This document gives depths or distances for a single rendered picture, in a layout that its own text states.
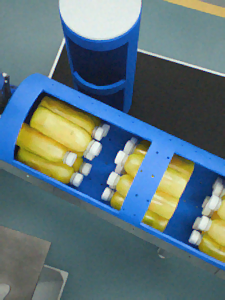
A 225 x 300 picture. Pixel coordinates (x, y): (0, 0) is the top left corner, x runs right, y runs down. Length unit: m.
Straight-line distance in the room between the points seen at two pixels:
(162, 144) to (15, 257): 0.55
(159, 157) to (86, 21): 0.59
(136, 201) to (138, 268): 1.21
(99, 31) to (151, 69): 0.96
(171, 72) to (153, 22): 0.42
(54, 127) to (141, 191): 0.30
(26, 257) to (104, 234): 1.05
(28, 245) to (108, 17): 0.78
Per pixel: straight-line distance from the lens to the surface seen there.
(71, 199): 1.59
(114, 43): 1.63
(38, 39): 2.80
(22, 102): 1.31
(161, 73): 2.52
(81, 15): 1.63
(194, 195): 1.51
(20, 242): 1.45
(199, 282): 2.47
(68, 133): 1.31
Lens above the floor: 2.43
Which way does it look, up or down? 75 degrees down
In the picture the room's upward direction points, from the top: straight up
